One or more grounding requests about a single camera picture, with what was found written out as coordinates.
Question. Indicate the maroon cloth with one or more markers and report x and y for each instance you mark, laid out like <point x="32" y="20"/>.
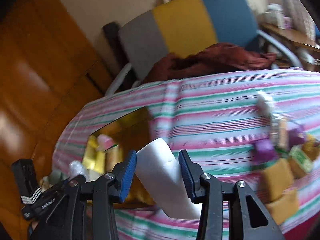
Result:
<point x="216" y="59"/>

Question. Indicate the purple wrapped candy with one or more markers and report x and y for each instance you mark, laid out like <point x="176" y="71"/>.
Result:
<point x="264" y="151"/>

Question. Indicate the pink hair roller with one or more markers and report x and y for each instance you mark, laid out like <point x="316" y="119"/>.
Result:
<point x="104" y="142"/>

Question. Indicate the wooden desk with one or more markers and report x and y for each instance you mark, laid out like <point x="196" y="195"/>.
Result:
<point x="293" y="36"/>

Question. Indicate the green snack bar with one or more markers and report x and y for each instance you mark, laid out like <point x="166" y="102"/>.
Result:
<point x="278" y="131"/>

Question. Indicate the yellow wrapped candy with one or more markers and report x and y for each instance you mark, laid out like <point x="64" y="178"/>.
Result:
<point x="311" y="147"/>

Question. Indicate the yellow sponge cake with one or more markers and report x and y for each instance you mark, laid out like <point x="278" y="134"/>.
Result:
<point x="277" y="179"/>
<point x="283" y="208"/>

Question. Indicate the wooden wardrobe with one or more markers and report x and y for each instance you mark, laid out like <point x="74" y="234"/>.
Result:
<point x="49" y="71"/>

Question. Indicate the tricolour armchair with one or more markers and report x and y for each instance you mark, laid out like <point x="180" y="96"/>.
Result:
<point x="184" y="27"/>

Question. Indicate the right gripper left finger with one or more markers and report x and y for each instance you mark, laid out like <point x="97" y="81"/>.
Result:
<point x="68" y="216"/>

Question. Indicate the gold metal tray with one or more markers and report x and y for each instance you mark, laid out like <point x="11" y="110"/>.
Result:
<point x="129" y="132"/>

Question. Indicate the white plastic-wrapped bundle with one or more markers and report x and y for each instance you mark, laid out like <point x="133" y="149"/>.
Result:
<point x="77" y="168"/>

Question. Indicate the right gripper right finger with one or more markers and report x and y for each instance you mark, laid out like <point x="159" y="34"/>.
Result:
<point x="248" y="217"/>

